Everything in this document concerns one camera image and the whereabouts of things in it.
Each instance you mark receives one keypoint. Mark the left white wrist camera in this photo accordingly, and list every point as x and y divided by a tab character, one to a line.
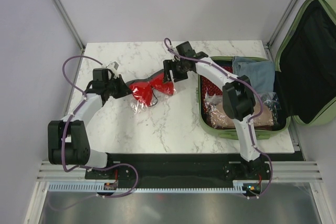
113	66

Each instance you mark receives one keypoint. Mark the green suitcase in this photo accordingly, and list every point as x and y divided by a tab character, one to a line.
305	70

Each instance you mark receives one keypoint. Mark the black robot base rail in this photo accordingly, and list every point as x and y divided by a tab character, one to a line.
181	171

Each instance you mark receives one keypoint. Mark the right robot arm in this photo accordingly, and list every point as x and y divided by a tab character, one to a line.
238	101

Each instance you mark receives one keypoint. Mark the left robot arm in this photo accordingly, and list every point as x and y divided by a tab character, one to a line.
68	143

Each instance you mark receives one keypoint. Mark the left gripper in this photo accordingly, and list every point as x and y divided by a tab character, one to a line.
124	90

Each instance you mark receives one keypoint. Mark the aluminium frame post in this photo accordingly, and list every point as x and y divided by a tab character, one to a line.
279	27
69	24

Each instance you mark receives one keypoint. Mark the red polka dot garment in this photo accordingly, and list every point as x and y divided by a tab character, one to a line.
208	89

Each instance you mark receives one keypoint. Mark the right aluminium frame post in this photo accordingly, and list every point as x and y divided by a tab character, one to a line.
279	27

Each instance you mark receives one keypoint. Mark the left aluminium frame post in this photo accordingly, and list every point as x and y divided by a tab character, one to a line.
69	24

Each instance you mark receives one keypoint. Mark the clear bag with red bra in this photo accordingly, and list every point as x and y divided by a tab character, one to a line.
143	91

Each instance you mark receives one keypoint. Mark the light blue cloth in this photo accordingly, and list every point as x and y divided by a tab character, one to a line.
260	73

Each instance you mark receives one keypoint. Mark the clear bag with beige bra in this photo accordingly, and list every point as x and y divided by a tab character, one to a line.
219	119

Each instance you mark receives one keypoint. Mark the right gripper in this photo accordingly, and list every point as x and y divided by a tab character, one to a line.
169	65

